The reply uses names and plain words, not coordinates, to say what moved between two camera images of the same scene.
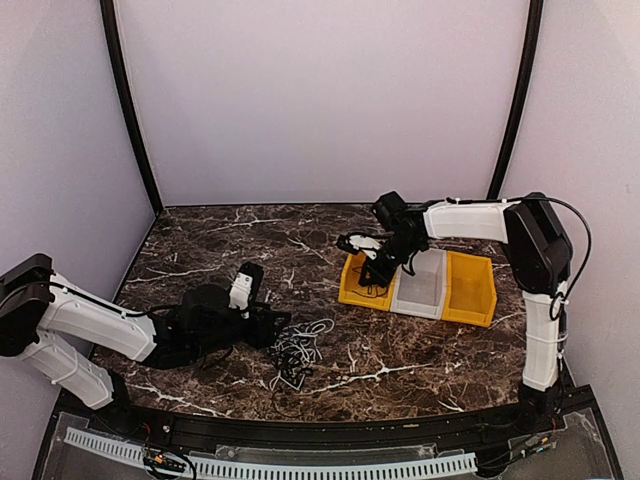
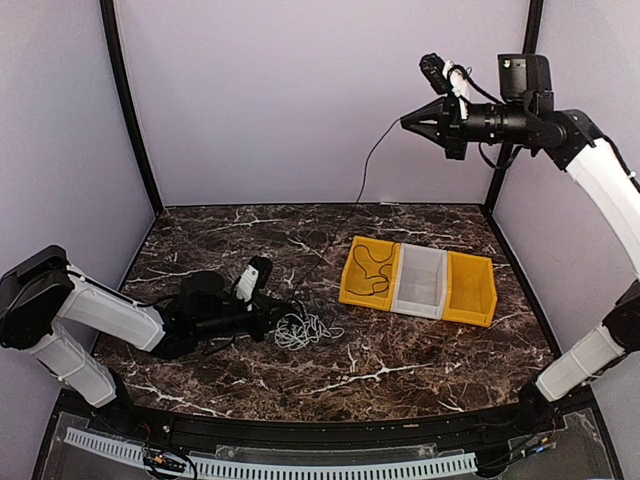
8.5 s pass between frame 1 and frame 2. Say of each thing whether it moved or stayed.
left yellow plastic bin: stayed
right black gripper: moved
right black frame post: stayed
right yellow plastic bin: stayed
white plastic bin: stayed
